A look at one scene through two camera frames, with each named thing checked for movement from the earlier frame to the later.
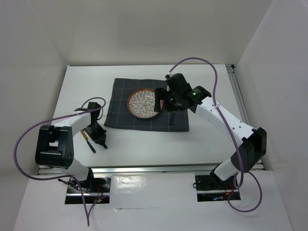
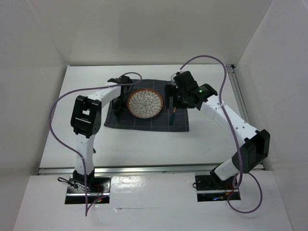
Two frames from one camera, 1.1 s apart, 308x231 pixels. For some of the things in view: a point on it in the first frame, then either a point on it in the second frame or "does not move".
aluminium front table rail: x=175 y=169 does not move
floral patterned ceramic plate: x=141 y=103 does not move
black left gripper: x=96 y=137 to x=116 y=108
